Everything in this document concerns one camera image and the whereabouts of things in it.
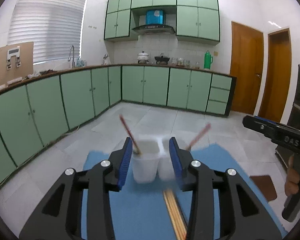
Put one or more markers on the green lower kitchen cabinets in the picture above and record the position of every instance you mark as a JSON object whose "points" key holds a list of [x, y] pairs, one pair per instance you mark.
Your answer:
{"points": [[50, 105]]}

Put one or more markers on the green thermos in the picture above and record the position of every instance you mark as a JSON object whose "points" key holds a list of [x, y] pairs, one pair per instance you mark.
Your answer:
{"points": [[208, 60]]}

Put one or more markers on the white bracket device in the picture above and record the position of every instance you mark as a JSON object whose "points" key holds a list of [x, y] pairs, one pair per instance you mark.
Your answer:
{"points": [[13, 52]]}

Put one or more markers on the green upper kitchen cabinets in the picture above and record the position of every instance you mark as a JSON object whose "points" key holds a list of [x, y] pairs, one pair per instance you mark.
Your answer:
{"points": [[187, 22]]}

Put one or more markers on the black wok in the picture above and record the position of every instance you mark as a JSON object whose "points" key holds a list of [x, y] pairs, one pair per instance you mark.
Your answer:
{"points": [[162, 59]]}

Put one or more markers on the white plastic cup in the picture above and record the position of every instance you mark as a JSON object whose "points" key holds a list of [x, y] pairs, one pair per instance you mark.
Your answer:
{"points": [[165, 171], [145, 170]]}

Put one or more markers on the blue box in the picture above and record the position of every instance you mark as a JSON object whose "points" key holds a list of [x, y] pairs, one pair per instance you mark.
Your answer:
{"points": [[155, 17]]}

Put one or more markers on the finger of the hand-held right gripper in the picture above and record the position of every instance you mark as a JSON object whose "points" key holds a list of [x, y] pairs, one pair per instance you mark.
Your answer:
{"points": [[255, 127], [263, 119]]}

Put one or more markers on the green kitchen cabinets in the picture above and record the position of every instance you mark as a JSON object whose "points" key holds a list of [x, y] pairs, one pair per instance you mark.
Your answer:
{"points": [[50, 105], [187, 22]]}

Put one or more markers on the bundle of wooden chopsticks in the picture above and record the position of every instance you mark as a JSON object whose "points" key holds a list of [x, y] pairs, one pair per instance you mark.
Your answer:
{"points": [[175, 215]]}

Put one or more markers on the black range hood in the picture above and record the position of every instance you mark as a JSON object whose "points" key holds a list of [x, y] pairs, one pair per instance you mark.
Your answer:
{"points": [[153, 29]]}

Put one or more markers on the cardboard board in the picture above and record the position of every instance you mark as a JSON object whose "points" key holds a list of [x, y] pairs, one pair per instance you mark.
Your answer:
{"points": [[26, 62]]}

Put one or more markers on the person's right hand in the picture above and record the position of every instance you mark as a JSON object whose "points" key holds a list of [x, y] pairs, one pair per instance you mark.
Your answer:
{"points": [[291, 177]]}

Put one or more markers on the brown floor mat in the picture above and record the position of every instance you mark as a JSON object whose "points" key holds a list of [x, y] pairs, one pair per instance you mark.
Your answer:
{"points": [[263, 187]]}

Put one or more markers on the metal kitchen faucet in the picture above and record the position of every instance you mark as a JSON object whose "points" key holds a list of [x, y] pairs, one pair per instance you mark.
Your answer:
{"points": [[72, 52]]}

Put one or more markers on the red chopstick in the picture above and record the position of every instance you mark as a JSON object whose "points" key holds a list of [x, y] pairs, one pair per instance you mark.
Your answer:
{"points": [[201, 133], [127, 129]]}

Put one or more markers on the blue table mat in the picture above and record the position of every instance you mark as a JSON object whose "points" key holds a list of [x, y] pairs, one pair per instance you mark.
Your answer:
{"points": [[145, 205]]}

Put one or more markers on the wooden door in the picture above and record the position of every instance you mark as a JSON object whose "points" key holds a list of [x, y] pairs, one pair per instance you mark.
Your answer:
{"points": [[277, 77], [245, 70]]}

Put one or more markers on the white lidded pot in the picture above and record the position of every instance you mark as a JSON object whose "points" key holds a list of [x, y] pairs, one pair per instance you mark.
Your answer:
{"points": [[143, 57]]}

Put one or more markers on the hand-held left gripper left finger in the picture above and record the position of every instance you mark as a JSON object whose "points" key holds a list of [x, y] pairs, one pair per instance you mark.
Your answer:
{"points": [[123, 166]]}

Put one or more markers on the glass jar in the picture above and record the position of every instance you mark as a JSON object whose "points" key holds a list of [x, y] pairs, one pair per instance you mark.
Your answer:
{"points": [[174, 61], [187, 62], [197, 64], [180, 61]]}

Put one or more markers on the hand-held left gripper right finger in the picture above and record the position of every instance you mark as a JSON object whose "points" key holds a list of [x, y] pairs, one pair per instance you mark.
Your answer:
{"points": [[176, 166]]}

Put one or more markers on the white window blind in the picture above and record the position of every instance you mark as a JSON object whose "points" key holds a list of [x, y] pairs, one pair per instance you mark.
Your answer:
{"points": [[47, 25]]}

